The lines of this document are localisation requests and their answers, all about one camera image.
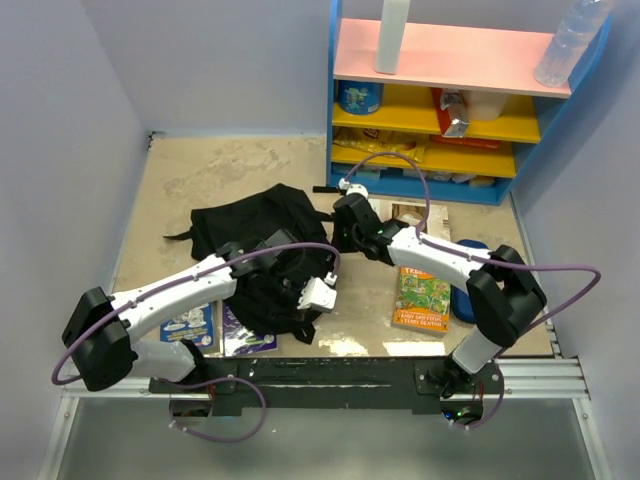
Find blue pencil case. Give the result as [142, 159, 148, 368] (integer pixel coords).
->
[450, 239, 488, 325]

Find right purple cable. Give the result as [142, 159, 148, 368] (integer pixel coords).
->
[343, 152, 603, 432]

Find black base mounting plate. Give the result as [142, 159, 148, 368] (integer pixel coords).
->
[149, 357, 504, 420]

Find orange treehouse book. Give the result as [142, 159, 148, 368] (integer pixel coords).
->
[391, 267, 451, 335]

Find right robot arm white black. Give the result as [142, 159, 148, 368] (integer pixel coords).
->
[332, 193, 547, 398]

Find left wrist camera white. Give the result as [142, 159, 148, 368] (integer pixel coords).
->
[297, 273, 337, 313]

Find colourful wooden shelf unit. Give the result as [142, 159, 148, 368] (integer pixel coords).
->
[327, 1, 612, 205]

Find white coffee cover book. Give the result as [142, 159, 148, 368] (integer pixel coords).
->
[367, 198, 451, 241]

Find white tall bottle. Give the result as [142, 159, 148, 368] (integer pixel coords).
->
[375, 0, 411, 75]

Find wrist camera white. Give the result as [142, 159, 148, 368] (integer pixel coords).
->
[297, 273, 337, 313]
[337, 178, 369, 200]

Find purple book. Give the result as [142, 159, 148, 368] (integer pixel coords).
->
[222, 303, 278, 358]

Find red flat packet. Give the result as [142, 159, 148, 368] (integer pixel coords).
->
[430, 135, 502, 150]

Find white plastic tub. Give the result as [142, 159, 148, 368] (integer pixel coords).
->
[463, 90, 510, 122]

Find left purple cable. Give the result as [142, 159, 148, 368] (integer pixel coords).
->
[51, 242, 343, 441]

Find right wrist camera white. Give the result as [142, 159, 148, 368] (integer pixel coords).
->
[337, 178, 369, 200]

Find purple cable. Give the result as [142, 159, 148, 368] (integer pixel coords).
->
[51, 242, 343, 441]
[343, 152, 603, 432]

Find aluminium rail frame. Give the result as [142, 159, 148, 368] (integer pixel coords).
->
[37, 319, 612, 480]

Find blue cartoon book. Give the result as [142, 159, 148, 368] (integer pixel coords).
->
[160, 303, 215, 349]

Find black student backpack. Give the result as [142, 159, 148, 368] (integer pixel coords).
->
[164, 184, 336, 344]

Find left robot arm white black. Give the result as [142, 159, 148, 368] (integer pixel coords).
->
[62, 231, 303, 392]

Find yellow chips bag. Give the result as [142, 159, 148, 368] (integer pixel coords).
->
[332, 127, 428, 162]

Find clear plastic water bottle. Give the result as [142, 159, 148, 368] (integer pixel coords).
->
[533, 0, 615, 88]

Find blue round tin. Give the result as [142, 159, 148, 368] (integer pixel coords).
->
[337, 80, 384, 116]

